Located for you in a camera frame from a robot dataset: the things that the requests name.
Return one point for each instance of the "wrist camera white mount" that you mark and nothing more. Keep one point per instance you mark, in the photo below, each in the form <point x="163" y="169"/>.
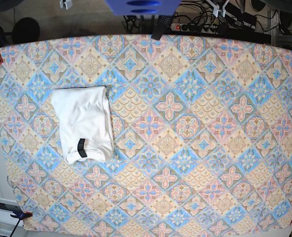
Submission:
<point x="65" y="4"/>
<point x="218" y="7"/>

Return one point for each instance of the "black remote-like bracket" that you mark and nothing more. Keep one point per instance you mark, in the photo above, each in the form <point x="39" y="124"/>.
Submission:
<point x="163" y="23"/>

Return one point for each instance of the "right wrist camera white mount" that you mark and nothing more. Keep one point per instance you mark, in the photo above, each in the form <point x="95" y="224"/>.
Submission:
<point x="65" y="4"/>

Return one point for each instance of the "white printed T-shirt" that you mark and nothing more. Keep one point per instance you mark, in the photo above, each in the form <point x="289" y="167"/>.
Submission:
<point x="84" y="123"/>

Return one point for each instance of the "white cabinet box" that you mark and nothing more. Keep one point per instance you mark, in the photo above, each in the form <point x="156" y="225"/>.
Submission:
<point x="6" y="209"/>

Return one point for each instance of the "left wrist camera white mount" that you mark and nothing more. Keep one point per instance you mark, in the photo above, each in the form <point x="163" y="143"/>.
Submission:
<point x="218" y="7"/>

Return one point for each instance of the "black round stand base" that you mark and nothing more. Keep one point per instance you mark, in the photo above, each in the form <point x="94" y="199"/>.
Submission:
<point x="25" y="30"/>

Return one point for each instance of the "blue orange clamp bottom left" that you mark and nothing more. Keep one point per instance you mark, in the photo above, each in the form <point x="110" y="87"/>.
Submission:
<point x="19" y="217"/>

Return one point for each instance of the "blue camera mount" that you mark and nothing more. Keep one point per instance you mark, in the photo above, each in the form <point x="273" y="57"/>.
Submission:
<point x="143" y="7"/>

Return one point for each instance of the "white power strip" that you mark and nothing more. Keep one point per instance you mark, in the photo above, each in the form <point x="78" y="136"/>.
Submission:
<point x="196" y="28"/>

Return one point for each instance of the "patterned tile tablecloth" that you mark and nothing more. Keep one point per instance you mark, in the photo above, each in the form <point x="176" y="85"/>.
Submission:
<point x="202" y="130"/>

